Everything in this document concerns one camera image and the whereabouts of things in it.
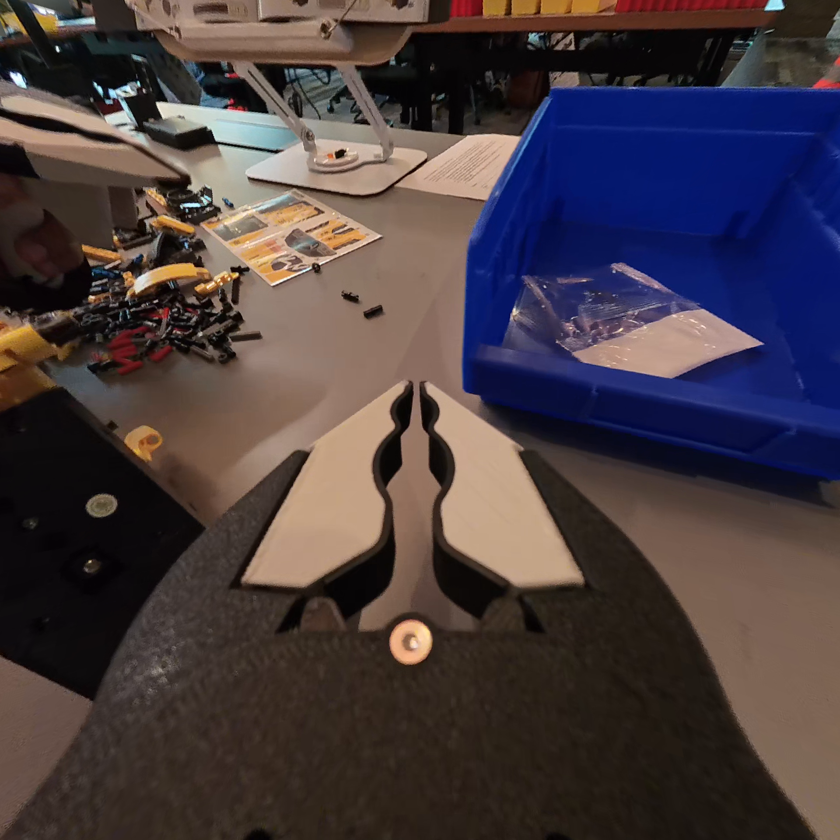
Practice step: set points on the blue plastic storage bin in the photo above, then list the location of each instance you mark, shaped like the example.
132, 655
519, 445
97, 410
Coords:
656, 197

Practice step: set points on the yellow toy assembly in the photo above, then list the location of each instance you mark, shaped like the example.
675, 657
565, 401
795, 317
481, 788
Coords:
19, 351

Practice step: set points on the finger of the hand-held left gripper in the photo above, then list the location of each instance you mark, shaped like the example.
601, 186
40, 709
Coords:
85, 164
46, 105

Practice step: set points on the black power adapter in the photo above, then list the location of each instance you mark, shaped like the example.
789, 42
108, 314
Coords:
178, 132

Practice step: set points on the yellow curved building piece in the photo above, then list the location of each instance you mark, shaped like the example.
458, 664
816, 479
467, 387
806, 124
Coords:
167, 275

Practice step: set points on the small yellow connector piece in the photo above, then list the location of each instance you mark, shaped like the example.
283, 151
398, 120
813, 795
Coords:
144, 439

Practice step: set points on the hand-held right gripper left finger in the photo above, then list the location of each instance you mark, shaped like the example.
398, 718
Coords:
328, 505

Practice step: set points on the pile of small building pieces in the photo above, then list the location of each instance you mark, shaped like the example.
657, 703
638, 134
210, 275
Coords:
177, 321

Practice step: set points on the person's left hand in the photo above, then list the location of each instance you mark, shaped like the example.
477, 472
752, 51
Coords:
49, 254

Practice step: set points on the printed white paper sheet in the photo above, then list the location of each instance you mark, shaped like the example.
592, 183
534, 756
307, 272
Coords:
466, 164

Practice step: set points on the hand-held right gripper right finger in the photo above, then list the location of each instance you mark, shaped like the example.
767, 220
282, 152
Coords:
502, 505

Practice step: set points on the white lamp stand base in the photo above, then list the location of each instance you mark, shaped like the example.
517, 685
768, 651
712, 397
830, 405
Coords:
341, 164

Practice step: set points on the yellow and black sticker sheet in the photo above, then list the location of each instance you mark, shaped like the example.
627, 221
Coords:
292, 236

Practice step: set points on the clear plastic bag of hardware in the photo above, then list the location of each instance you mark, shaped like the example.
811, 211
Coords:
630, 321

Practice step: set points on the wooden background table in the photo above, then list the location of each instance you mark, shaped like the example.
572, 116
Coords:
590, 23

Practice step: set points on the black flat box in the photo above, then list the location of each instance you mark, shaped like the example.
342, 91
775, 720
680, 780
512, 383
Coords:
85, 544

